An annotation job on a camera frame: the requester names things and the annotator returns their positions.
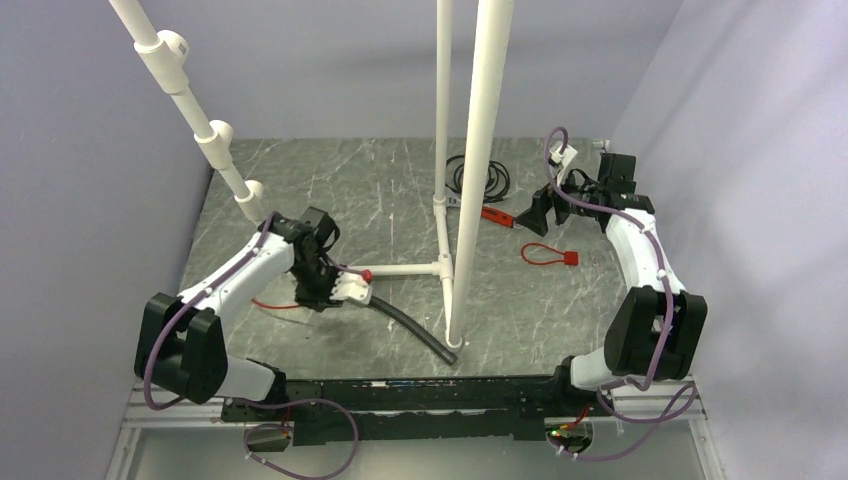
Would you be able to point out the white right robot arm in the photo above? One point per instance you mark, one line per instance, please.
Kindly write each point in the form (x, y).
(587, 371)

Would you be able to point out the short red wire connector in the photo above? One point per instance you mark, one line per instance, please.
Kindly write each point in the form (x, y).
(271, 307)

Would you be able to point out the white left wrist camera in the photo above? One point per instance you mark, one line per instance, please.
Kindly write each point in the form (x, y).
(352, 287)

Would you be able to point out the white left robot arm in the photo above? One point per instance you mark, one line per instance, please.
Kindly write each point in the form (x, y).
(181, 353)

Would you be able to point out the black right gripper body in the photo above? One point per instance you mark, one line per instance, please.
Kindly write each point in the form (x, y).
(566, 205)

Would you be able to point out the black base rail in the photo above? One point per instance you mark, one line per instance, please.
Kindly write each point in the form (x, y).
(521, 407)

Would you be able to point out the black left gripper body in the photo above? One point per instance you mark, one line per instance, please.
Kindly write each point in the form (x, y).
(315, 282)

